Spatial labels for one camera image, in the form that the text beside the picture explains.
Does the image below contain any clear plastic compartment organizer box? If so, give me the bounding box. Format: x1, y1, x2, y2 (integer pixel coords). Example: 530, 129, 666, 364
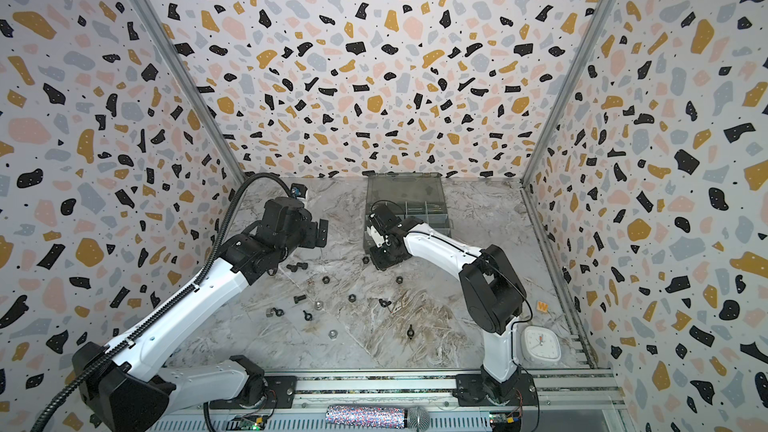
363, 172, 451, 251

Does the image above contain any black bolts pair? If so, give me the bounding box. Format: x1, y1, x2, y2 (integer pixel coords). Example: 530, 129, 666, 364
286, 262, 308, 272

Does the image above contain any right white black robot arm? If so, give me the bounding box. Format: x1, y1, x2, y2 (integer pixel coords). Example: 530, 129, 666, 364
366, 204, 530, 405

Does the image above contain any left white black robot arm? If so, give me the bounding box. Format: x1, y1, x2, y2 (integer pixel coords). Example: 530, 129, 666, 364
72, 183, 328, 431

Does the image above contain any white square clock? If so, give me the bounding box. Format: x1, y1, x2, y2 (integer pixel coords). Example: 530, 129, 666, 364
522, 326, 562, 364

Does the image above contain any glitter handheld microphone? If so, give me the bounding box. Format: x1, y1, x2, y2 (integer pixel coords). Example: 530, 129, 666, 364
325, 405, 431, 431

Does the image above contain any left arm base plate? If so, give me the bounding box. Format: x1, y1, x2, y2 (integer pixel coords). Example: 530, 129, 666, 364
209, 375, 298, 411

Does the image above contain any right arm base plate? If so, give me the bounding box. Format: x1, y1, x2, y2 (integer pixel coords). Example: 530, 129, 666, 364
452, 371, 538, 407

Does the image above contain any aluminium front rail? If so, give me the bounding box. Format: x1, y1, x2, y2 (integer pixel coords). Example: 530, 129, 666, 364
113, 368, 628, 432

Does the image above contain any left corner aluminium post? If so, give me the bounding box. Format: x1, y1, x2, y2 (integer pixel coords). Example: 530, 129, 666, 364
129, 0, 245, 185

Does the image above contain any corner aluminium post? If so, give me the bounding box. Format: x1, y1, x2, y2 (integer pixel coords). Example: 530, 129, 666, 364
521, 0, 615, 190
129, 0, 245, 185

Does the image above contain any right corner aluminium post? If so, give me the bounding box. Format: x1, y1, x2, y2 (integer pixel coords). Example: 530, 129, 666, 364
521, 0, 615, 190

